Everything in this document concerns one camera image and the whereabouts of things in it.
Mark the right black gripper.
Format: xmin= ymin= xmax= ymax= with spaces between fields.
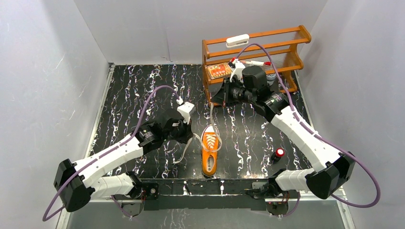
xmin=211 ymin=77 xmax=256 ymax=107

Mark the white shoelace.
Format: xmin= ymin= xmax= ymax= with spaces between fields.
xmin=173 ymin=103 xmax=222 ymax=164

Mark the orange canvas sneaker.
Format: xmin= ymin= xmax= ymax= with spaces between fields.
xmin=201 ymin=125 xmax=220 ymax=177

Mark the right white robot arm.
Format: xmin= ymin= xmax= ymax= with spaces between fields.
xmin=211 ymin=66 xmax=354 ymax=199

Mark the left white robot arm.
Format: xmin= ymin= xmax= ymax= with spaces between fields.
xmin=53 ymin=102 xmax=195 ymax=212

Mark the orange snack packet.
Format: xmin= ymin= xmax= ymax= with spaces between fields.
xmin=207 ymin=62 xmax=232 ymax=79

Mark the red white marker pen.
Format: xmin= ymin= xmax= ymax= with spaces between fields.
xmin=242 ymin=61 xmax=272 ymax=66

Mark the white stapler on top shelf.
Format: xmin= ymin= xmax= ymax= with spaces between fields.
xmin=225 ymin=34 xmax=250 ymax=49

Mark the orange wooden shelf rack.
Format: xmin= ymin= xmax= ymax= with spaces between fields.
xmin=202 ymin=25 xmax=312 ymax=103

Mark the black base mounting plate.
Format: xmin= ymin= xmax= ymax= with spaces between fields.
xmin=112 ymin=177 xmax=299 ymax=219

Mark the red emergency stop button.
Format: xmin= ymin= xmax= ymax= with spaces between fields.
xmin=270 ymin=148 xmax=285 ymax=163

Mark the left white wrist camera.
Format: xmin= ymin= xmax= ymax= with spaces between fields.
xmin=177 ymin=102 xmax=195 ymax=124

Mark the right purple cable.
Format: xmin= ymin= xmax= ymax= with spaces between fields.
xmin=235 ymin=43 xmax=381 ymax=208

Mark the purple cable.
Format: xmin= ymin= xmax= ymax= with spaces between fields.
xmin=235 ymin=43 xmax=381 ymax=208
xmin=42 ymin=85 xmax=182 ymax=222

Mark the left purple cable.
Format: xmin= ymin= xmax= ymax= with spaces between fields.
xmin=42 ymin=85 xmax=182 ymax=222

